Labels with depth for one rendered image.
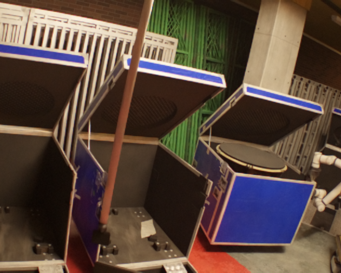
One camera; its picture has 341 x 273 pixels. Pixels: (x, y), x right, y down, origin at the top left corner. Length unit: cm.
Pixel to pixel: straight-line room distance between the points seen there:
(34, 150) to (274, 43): 318
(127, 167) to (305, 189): 189
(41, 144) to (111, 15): 281
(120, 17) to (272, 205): 360
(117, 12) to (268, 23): 233
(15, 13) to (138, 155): 203
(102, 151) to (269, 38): 257
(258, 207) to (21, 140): 237
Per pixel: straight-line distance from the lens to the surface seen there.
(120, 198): 359
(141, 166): 351
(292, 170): 405
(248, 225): 349
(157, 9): 543
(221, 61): 599
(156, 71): 235
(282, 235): 381
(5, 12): 376
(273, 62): 452
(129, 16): 544
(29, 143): 310
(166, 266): 292
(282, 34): 460
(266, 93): 335
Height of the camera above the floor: 188
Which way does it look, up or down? 13 degrees down
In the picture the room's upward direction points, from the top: 13 degrees clockwise
